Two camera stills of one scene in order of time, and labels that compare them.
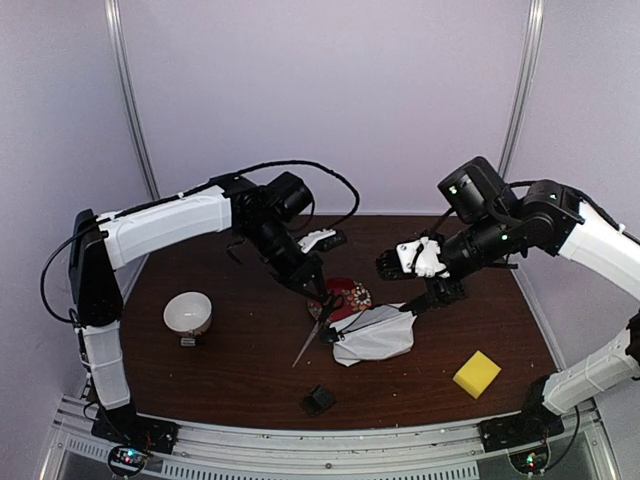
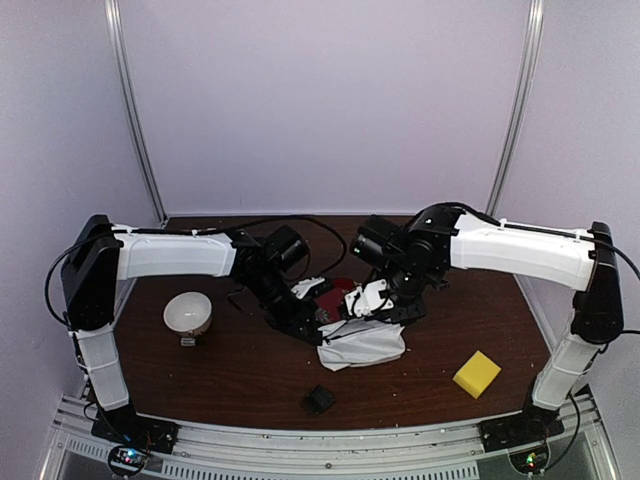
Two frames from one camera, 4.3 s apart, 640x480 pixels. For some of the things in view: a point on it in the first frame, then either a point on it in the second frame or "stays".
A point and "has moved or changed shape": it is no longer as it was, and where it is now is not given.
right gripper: [438, 297] to [416, 310]
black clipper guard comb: [317, 402] stays
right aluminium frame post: [535, 20] stays
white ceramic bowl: [188, 313] stays
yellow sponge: [476, 375] stays
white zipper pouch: [378, 331] has moved or changed shape
